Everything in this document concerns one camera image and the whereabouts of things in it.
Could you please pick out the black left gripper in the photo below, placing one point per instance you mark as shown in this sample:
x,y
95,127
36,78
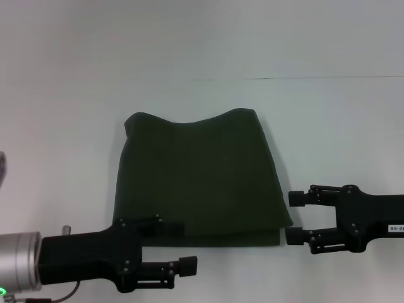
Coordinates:
x,y
88,255

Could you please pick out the dark green FREE! t-shirt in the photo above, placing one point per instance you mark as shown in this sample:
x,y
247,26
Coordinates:
x,y
202,173

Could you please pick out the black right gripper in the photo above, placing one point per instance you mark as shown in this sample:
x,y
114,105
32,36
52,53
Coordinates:
x,y
378,214

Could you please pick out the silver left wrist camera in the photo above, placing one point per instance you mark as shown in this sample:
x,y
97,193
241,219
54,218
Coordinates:
x,y
2,167

